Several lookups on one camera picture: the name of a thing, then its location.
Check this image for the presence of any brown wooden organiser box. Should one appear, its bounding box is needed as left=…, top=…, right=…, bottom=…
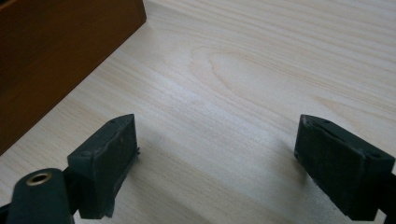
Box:
left=0, top=0, right=148, bottom=157

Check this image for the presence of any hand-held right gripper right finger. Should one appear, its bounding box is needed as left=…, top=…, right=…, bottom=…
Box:
left=293, top=114, right=396, bottom=222

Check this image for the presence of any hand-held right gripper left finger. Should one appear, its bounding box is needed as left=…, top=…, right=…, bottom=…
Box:
left=66, top=113, right=138, bottom=219

